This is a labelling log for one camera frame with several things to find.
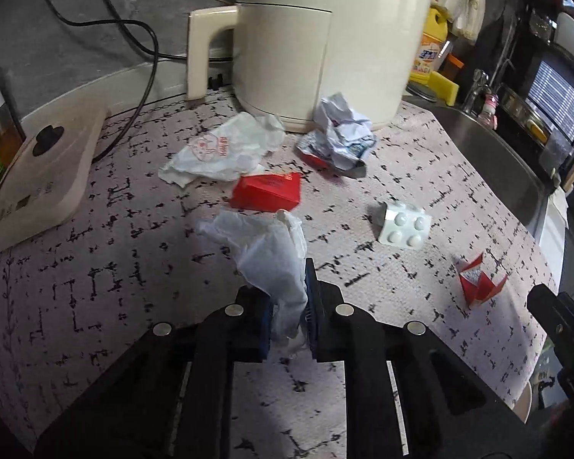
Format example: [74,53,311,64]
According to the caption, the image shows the steel pot yellow handle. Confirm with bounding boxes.
[500,83,551,144]

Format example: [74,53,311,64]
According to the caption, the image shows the grey black patterned tablecloth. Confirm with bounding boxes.
[0,88,560,459]

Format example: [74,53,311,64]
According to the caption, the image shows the pill blister pack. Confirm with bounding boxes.
[375,202,432,249]

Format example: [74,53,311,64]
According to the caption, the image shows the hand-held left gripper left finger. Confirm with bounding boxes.
[33,287,274,459]

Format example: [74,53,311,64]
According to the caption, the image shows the small pink bottle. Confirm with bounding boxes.
[478,94,501,130]

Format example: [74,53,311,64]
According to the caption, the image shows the cream electric kettle base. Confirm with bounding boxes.
[0,107,112,252]

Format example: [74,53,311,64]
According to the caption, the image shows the steel sink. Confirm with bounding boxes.
[430,104,558,242]

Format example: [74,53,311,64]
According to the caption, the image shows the white plastic bag red print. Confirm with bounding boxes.
[159,112,286,187]

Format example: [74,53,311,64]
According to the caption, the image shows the red silver wrapper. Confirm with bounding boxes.
[297,131,378,177]

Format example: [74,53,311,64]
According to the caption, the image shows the hanging clear plastic bags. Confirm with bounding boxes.
[435,0,487,41]

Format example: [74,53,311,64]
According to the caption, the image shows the black power cable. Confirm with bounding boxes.
[33,0,160,163]
[88,0,235,65]

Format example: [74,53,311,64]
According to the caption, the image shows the yellow detergent bottle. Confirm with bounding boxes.
[408,4,453,84]

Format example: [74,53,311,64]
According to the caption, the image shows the cream air fryer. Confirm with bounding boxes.
[186,0,436,133]

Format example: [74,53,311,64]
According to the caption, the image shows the amber oil bottle white cap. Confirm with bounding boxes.
[0,52,26,185]

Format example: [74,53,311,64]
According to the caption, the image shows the metal sink plug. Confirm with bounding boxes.
[406,81,442,104]

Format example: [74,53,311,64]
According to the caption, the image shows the yellow sponge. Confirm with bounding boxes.
[428,71,461,106]

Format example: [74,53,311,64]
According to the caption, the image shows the white tissue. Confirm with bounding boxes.
[196,209,309,345]

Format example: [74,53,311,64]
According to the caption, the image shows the red paper scrap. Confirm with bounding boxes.
[454,252,508,308]

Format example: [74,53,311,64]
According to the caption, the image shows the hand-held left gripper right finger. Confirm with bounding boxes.
[303,258,556,459]

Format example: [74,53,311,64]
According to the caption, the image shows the chrome faucet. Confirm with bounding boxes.
[461,69,491,114]

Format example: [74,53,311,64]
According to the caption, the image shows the white paper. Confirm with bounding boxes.
[313,93,374,163]

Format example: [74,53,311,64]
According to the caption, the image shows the red box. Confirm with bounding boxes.
[230,172,303,211]

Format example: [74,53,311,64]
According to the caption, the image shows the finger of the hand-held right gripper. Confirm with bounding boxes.
[527,284,574,407]

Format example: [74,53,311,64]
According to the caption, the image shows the black dish rack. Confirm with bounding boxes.
[495,0,574,187]

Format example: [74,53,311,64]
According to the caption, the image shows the drinking glass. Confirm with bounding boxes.
[528,10,553,36]

